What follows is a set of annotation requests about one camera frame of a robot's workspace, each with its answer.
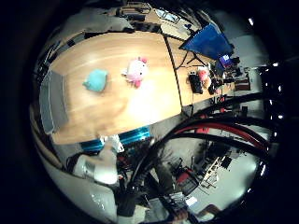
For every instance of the black device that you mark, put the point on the black device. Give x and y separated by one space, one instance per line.
195 83

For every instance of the red plush toy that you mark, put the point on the red plush toy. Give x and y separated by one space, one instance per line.
203 74

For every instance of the black tripod stand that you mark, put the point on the black tripod stand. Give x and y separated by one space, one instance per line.
193 59

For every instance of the white and pink plush toy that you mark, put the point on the white and pink plush toy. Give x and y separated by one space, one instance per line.
136 71

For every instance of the teal plush toy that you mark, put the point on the teal plush toy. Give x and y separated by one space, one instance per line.
96 80

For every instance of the lit monitor screen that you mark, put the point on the lit monitor screen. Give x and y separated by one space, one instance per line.
224 59

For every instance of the blue aluminium rail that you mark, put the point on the blue aluminium rail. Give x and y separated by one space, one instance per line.
134 137

